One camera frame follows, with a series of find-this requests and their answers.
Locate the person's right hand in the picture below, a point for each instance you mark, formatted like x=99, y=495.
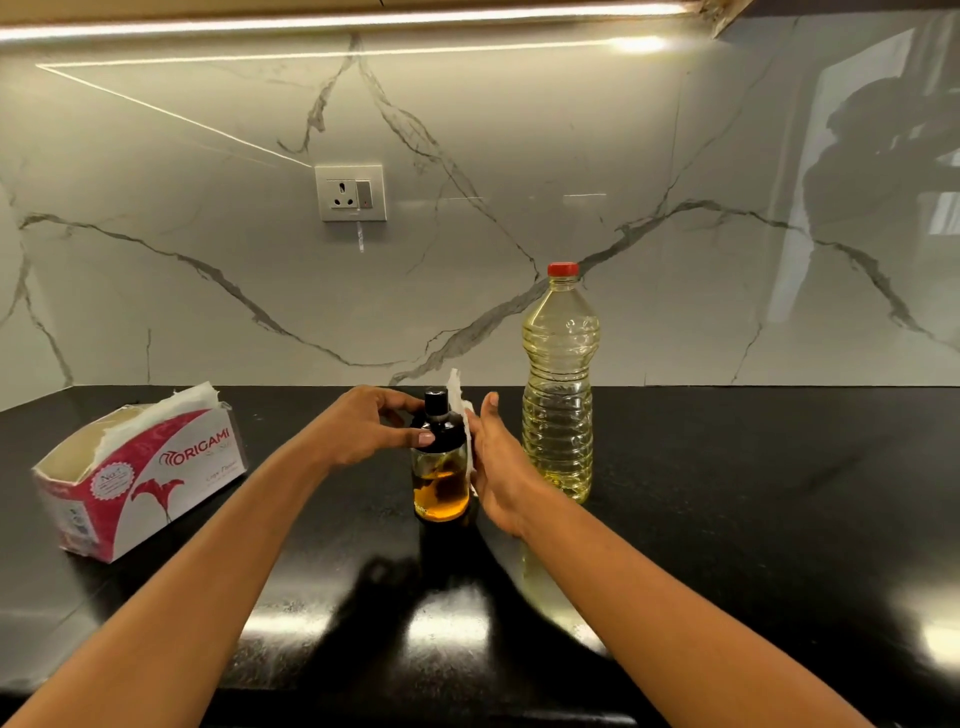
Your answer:
x=502, y=472

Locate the person's left hand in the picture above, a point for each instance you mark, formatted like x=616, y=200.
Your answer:
x=352, y=431

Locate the small glass oil bottle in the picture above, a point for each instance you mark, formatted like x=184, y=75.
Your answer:
x=442, y=480

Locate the black knobbed bottle lid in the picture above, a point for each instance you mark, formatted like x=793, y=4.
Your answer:
x=439, y=427

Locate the single white tissue sheet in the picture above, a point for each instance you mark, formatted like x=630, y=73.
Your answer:
x=457, y=397

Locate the large clear plastic oil bottle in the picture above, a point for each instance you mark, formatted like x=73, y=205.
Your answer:
x=559, y=375

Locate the red plastic bottle cap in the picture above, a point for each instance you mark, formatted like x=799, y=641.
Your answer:
x=563, y=269

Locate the person's right forearm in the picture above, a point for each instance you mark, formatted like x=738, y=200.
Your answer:
x=675, y=630

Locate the person's left forearm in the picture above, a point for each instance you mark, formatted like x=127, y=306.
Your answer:
x=172, y=600

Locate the black stone countertop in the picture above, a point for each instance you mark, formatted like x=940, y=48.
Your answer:
x=750, y=525

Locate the stack of white tissues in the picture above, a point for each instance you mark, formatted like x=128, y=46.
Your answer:
x=150, y=420

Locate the red and white tissue box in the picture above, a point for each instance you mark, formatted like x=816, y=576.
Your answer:
x=150, y=487

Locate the LED strip light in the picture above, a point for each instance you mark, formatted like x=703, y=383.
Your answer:
x=337, y=21

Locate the white wall socket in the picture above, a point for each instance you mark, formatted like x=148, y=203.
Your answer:
x=350, y=193

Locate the wall cabinet body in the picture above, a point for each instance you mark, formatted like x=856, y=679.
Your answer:
x=375, y=6

